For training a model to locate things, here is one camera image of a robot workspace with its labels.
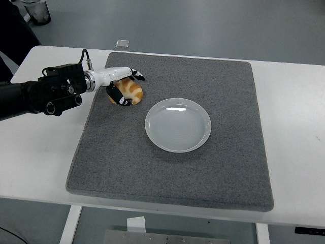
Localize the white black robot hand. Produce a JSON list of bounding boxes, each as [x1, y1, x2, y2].
[[93, 66, 146, 106]]

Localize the golden croissant bread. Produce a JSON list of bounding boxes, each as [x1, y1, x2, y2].
[[109, 78, 144, 105]]

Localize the white round plate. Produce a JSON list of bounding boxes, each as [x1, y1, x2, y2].
[[144, 98, 212, 154]]

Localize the grey trash bin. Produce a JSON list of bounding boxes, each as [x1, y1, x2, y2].
[[21, 0, 52, 26]]

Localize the person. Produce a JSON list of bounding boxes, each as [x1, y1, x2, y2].
[[0, 0, 42, 83]]

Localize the grey felt mat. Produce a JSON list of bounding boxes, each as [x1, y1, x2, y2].
[[65, 51, 275, 213]]

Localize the white table leg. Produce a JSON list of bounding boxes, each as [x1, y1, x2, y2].
[[58, 205, 83, 244], [255, 223, 271, 244]]

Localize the black table control panel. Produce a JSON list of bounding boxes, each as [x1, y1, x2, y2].
[[294, 226, 325, 235]]

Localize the thin black floor cable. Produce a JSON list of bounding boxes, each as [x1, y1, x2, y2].
[[0, 225, 29, 244]]

